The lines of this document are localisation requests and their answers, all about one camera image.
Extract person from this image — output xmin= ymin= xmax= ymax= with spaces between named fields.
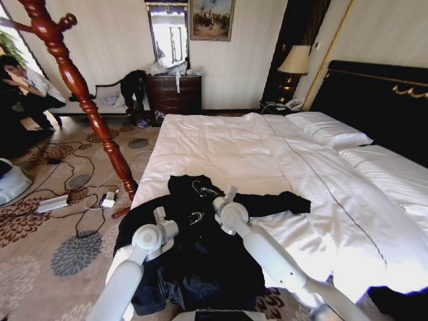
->
xmin=0 ymin=55 xmax=67 ymax=158

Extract white upholstered bench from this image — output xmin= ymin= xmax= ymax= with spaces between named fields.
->
xmin=49 ymin=78 xmax=152 ymax=125

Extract white pillow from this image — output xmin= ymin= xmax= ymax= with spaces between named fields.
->
xmin=337 ymin=144 xmax=428 ymax=219
xmin=284 ymin=111 xmax=374 ymax=151

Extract dark wooden dresser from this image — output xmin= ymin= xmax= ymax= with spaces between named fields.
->
xmin=144 ymin=74 xmax=203 ymax=116

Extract dark curtain panel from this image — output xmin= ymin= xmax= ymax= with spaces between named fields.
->
xmin=262 ymin=0 xmax=337 ymax=104

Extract black headboard with gold trim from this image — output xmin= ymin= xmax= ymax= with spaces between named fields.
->
xmin=309 ymin=60 xmax=428 ymax=169

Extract white charger block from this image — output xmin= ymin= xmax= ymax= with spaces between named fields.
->
xmin=98 ymin=190 xmax=120 ymax=209

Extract white duvet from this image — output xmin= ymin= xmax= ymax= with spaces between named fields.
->
xmin=105 ymin=112 xmax=428 ymax=306

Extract white telephone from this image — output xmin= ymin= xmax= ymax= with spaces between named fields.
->
xmin=284 ymin=98 xmax=306 ymax=112

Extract white rounded machine base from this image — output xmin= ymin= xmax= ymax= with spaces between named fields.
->
xmin=0 ymin=157 xmax=33 ymax=207

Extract dark framed mirror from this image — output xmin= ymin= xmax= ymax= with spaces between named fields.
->
xmin=144 ymin=0 xmax=191 ymax=65

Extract red wooden coat stand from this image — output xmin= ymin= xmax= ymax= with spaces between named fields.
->
xmin=16 ymin=0 xmax=140 ymax=220

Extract black garment on bench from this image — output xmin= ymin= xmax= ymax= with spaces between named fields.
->
xmin=120 ymin=69 xmax=148 ymax=127

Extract framed painting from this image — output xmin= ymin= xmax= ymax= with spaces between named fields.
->
xmin=188 ymin=0 xmax=236 ymax=43

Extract white floor cable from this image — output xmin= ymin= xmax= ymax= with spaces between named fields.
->
xmin=82 ymin=149 xmax=155 ymax=211

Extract black clothes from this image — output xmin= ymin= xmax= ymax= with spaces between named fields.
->
xmin=113 ymin=174 xmax=312 ymax=316

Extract green plant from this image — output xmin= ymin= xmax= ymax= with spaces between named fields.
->
xmin=0 ymin=29 xmax=27 ymax=65

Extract dark nightstand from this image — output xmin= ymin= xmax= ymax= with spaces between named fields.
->
xmin=259 ymin=99 xmax=310 ymax=117

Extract silver power box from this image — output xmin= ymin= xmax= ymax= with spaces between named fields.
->
xmin=34 ymin=195 xmax=70 ymax=215

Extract clear plastic bags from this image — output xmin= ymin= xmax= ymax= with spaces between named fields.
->
xmin=146 ymin=59 xmax=204 ymax=78

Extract table lamp with cream shade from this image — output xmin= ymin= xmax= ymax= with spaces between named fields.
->
xmin=276 ymin=44 xmax=312 ymax=103

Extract black floor cable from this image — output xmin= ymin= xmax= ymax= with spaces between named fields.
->
xmin=29 ymin=139 xmax=113 ymax=239

